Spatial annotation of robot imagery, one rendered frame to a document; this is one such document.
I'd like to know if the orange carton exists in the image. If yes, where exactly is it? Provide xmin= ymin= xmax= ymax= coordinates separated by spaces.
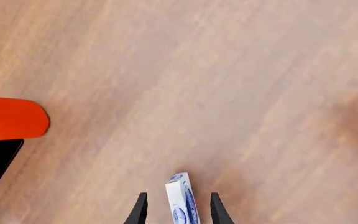
xmin=0 ymin=95 xmax=50 ymax=141

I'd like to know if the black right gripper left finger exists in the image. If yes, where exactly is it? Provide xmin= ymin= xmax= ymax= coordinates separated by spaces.
xmin=123 ymin=192 xmax=149 ymax=224

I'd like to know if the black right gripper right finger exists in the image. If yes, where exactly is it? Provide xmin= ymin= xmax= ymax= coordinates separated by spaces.
xmin=210 ymin=192 xmax=236 ymax=224

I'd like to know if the white and blue printed box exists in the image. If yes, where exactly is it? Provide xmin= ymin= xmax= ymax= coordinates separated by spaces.
xmin=165 ymin=172 xmax=201 ymax=224

